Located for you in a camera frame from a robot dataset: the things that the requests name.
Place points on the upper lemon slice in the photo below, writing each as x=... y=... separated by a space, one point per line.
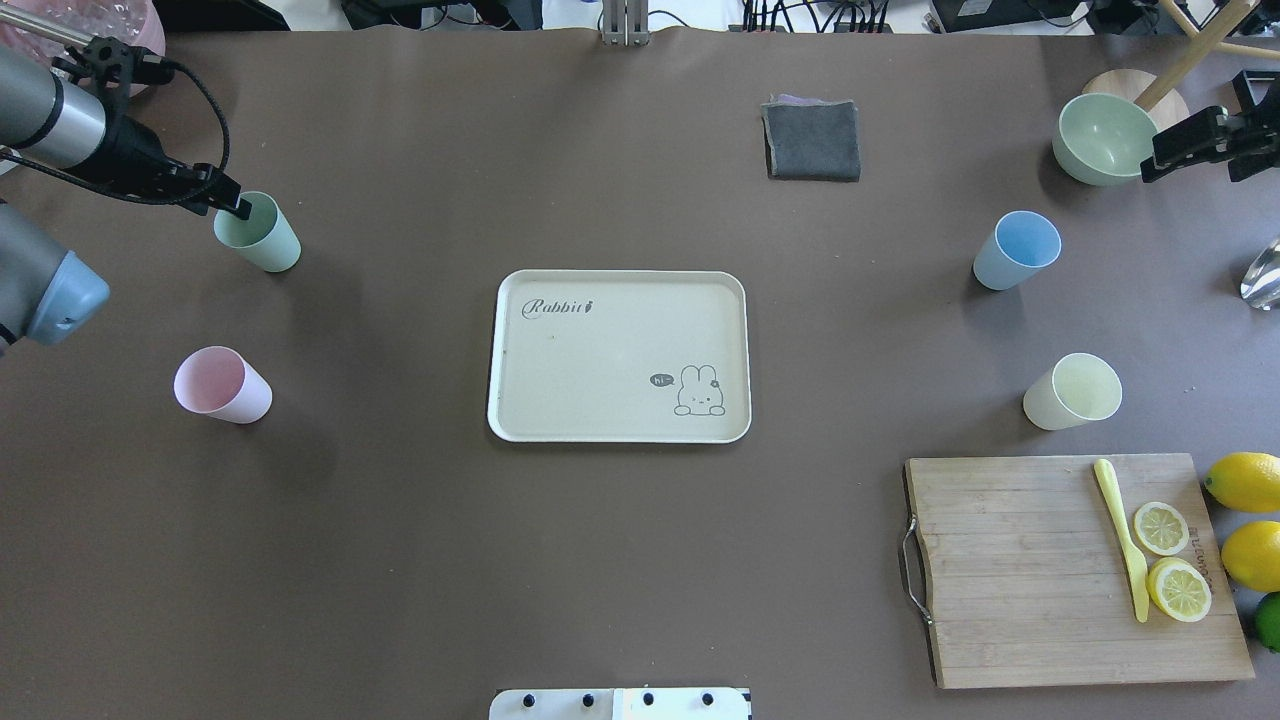
x=1178 y=589

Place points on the lower lemon slice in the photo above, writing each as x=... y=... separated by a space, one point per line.
x=1159 y=528

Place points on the folded grey cloth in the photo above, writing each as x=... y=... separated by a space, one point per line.
x=810 y=139

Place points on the wooden cup stand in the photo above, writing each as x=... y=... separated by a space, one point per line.
x=1158 y=95

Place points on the mint green cup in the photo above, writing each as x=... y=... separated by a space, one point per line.
x=265 y=239

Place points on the whole yellow lemon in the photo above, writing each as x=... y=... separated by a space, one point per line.
x=1250 y=556
x=1245 y=482

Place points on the pink mixing bowl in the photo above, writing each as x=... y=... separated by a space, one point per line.
x=134 y=22

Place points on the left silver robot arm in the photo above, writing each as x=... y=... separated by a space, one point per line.
x=70 y=126

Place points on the cream rabbit serving tray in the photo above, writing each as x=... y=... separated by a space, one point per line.
x=620 y=356

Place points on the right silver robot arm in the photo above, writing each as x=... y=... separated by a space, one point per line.
x=1248 y=141

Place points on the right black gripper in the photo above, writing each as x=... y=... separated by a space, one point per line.
x=1190 y=141

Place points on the light blue cup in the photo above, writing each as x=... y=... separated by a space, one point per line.
x=1022 y=244

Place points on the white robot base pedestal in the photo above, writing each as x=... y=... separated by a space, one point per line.
x=623 y=703

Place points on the pink cup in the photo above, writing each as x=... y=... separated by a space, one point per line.
x=216 y=381

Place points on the yellow plastic knife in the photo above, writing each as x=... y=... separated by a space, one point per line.
x=1134 y=561

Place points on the lower whole yellow lemon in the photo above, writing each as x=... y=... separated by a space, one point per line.
x=1245 y=482

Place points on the mint green bowl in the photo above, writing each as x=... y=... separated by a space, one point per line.
x=1103 y=139

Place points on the steel scoop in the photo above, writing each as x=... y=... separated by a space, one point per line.
x=1259 y=287

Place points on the upper whole yellow lemon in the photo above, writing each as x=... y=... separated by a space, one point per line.
x=1250 y=556

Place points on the pale yellow cup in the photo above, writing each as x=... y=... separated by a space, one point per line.
x=1078 y=389

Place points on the bamboo cutting board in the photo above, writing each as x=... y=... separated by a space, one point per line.
x=1024 y=584

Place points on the green lime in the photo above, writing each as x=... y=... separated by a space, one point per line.
x=1266 y=622

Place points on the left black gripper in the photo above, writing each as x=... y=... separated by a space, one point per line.
x=133 y=154

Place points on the lemon slice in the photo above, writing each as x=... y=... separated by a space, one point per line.
x=1159 y=528
x=1178 y=589

